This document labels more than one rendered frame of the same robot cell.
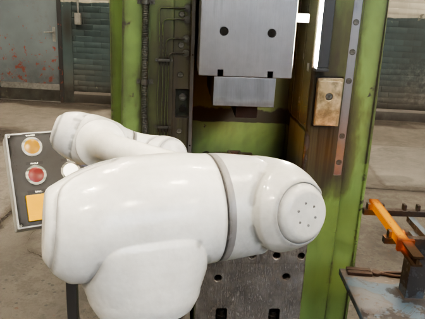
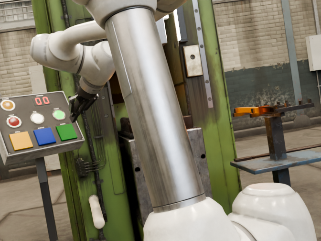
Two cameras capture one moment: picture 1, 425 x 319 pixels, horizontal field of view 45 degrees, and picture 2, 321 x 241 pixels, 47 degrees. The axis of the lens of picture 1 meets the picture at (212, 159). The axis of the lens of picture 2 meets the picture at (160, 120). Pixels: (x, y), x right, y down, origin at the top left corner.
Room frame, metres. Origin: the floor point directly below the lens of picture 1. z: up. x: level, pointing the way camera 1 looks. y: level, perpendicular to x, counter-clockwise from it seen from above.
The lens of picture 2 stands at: (-0.23, 0.16, 1.08)
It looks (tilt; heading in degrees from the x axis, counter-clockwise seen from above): 3 degrees down; 351
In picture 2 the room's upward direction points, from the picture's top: 9 degrees counter-clockwise
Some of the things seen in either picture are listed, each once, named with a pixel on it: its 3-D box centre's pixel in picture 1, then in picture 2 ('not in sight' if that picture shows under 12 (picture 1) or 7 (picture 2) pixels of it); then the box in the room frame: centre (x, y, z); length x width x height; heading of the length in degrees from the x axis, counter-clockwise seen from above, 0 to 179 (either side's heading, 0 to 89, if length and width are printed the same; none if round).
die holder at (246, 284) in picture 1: (241, 238); (160, 169); (1.86, -0.13, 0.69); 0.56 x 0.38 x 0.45; 4
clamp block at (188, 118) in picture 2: not in sight; (182, 122); (1.71, -0.27, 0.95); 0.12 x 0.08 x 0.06; 4
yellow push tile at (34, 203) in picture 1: (40, 207); (20, 141); (1.36, 0.49, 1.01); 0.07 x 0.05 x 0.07; 119
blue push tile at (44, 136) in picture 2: not in sight; (44, 136); (1.41, 0.40, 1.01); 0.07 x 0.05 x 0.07; 119
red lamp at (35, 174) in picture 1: (36, 175); (14, 121); (1.40, 0.51, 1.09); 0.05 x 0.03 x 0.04; 94
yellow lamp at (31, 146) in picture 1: (31, 146); (7, 105); (1.44, 0.53, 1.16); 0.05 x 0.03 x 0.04; 94
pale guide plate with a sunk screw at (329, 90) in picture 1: (327, 102); (192, 60); (1.79, -0.40, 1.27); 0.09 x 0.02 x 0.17; 94
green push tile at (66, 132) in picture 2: not in sight; (66, 132); (1.46, 0.31, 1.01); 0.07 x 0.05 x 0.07; 119
